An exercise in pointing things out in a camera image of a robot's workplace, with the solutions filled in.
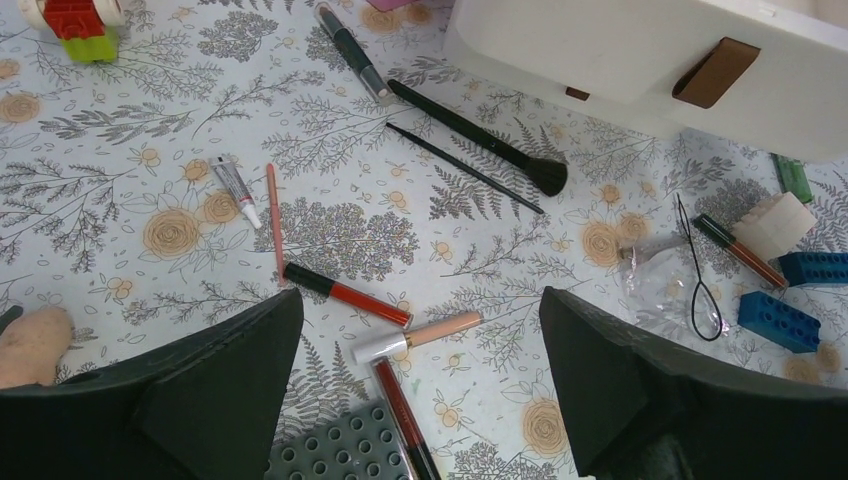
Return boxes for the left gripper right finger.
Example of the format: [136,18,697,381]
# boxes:
[539,287,847,479]

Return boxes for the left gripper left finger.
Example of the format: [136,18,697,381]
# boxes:
[1,290,304,479]

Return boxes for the black wire loop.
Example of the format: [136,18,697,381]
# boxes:
[674,192,725,343]

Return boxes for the thin pink stick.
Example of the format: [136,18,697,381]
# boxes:
[266,163,285,287]

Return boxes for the red black lip gloss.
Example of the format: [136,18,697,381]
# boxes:
[283,262,413,329]

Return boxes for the white cosmetic box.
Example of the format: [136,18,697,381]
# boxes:
[731,192,817,260]

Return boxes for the black makeup brush large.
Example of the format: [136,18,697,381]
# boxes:
[387,79,568,197]

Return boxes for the thin black makeup brush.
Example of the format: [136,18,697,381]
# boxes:
[386,122,544,214]

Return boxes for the cream three-drawer organizer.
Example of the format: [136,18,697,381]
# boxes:
[443,0,847,163]

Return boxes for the small peach makeup sponge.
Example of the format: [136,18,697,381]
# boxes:
[1,307,73,389]

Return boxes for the brown red makeup pencil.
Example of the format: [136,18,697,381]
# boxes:
[693,214,789,289]

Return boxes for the clear plastic bag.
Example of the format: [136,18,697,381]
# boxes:
[620,233,727,342]

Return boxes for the grey lego baseplate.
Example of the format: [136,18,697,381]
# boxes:
[264,399,414,480]

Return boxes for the blue lego brick left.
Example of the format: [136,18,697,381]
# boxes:
[737,292,821,353]

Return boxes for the blue lego brick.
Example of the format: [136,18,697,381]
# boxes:
[777,252,847,287]
[737,292,821,353]

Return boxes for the blue lego brick right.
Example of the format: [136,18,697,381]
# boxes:
[777,252,847,287]

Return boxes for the dark red lipstick tube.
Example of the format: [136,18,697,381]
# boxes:
[372,357,441,480]

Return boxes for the small pink lip tube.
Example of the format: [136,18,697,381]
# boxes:
[211,157,263,230]

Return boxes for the green mascara tube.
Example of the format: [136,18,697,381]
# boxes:
[770,153,814,204]

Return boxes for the red yellow toy figure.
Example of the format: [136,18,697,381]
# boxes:
[17,0,126,64]

